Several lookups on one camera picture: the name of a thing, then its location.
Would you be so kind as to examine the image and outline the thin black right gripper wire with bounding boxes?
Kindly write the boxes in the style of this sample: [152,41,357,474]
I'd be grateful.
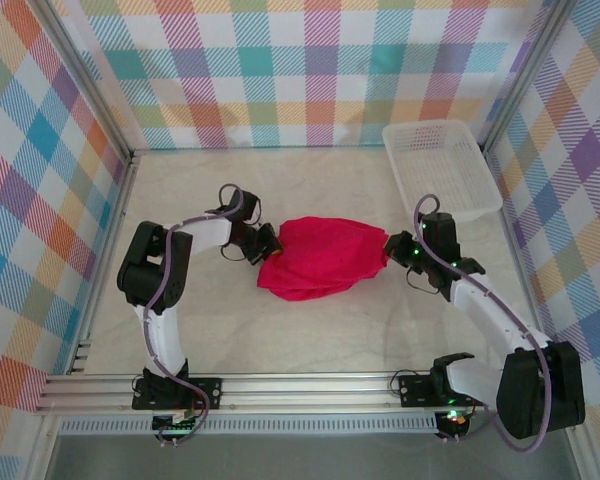
[404,267,444,298]

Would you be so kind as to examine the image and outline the slotted grey cable duct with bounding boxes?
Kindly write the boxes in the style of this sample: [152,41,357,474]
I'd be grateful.
[59,414,441,436]

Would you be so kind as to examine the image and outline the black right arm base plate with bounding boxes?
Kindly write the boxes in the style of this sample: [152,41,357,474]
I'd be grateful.
[397,372,491,407]

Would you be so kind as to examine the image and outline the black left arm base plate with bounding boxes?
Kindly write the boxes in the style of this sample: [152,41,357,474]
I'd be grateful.
[132,377,224,411]

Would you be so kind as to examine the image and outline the white perforated plastic basket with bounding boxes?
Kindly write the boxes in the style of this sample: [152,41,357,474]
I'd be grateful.
[382,119,505,224]

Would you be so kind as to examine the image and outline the aluminium frame post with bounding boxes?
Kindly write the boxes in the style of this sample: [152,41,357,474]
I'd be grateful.
[34,0,141,161]
[479,0,581,154]

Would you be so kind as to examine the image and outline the long aluminium base rail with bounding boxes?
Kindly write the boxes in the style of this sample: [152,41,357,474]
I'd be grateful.
[34,370,589,415]

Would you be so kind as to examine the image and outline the red t-shirt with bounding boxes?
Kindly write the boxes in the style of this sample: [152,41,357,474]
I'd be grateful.
[256,215,389,303]

